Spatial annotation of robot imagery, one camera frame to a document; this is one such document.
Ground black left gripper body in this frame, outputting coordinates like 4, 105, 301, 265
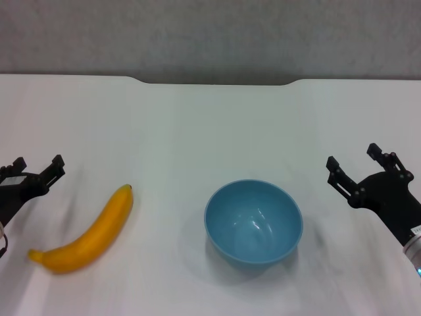
0, 166, 47, 228

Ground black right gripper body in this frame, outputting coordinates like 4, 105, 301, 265
350, 171, 421, 246

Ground yellow banana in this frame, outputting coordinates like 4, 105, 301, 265
27, 183, 134, 275

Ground blue plastic bowl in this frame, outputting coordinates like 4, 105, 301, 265
203, 178, 304, 265

